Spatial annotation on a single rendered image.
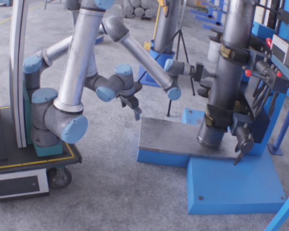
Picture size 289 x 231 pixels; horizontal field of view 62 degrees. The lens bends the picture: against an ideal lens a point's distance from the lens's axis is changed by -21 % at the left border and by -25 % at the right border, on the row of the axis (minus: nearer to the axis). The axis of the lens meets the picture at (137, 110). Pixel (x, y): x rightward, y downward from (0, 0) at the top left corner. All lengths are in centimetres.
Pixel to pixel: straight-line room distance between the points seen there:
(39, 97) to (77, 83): 24
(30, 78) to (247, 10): 150
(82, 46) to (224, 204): 128
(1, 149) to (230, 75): 154
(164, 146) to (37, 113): 104
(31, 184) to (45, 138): 33
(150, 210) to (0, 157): 99
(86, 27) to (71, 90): 28
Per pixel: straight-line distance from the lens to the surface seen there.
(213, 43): 468
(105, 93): 147
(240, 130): 182
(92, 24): 117
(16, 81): 144
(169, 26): 315
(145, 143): 209
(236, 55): 172
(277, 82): 145
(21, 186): 163
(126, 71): 153
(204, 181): 194
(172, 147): 212
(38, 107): 139
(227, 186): 198
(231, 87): 200
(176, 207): 187
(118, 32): 170
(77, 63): 120
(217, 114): 187
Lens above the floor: 136
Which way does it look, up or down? 29 degrees down
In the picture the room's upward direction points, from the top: 11 degrees clockwise
